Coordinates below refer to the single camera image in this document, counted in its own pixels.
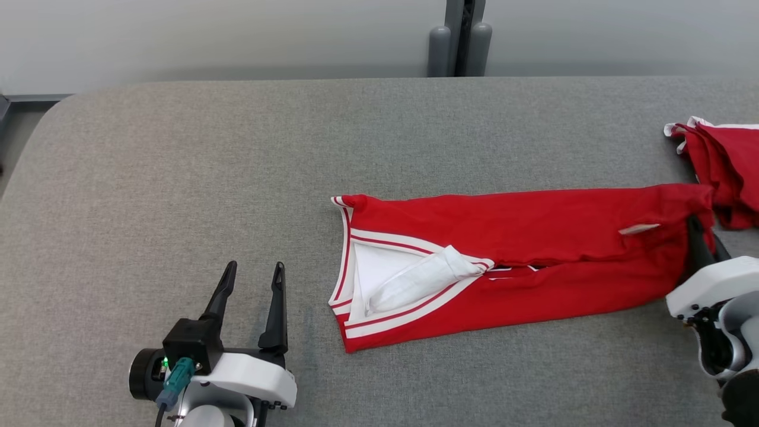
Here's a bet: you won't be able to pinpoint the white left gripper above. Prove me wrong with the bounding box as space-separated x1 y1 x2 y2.
195 260 298 410

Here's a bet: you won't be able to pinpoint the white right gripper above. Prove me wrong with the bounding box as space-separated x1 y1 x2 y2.
665 214 759 322

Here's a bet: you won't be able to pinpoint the red jersey with white trim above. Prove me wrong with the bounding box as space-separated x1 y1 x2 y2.
329 183 717 354

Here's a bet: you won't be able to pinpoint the red shorts with white stripes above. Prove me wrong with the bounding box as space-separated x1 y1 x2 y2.
662 116 759 231

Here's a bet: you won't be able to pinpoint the white partition panel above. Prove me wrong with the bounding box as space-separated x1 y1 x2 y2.
480 0 759 78
0 0 452 97

